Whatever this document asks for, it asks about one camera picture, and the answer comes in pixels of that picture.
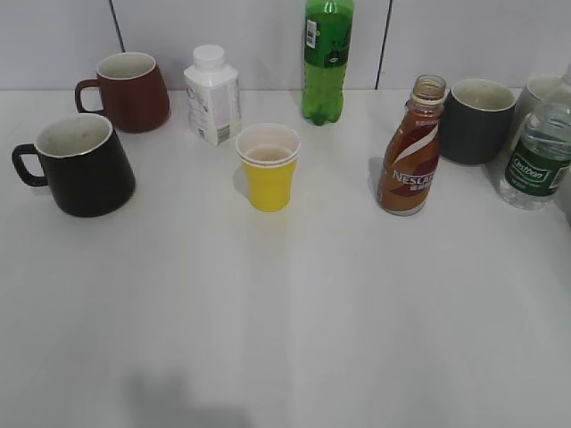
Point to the brown Nescafe coffee bottle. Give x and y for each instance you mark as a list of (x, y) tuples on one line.
[(411, 158)]

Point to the black ceramic mug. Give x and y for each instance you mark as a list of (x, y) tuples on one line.
[(81, 160)]

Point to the yellow paper cup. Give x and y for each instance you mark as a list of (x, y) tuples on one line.
[(269, 153)]

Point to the white plastic milk bottle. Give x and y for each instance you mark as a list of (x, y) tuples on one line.
[(212, 89)]

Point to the maroon ceramic mug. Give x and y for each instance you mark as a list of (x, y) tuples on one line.
[(132, 90)]

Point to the green soda bottle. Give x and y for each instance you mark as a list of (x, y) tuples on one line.
[(326, 47)]

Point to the dark grey ceramic mug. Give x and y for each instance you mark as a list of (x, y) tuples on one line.
[(476, 120)]

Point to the clear water bottle green label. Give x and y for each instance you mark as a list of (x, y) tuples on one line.
[(540, 150)]

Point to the white ceramic mug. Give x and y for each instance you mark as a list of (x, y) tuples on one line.
[(534, 92)]

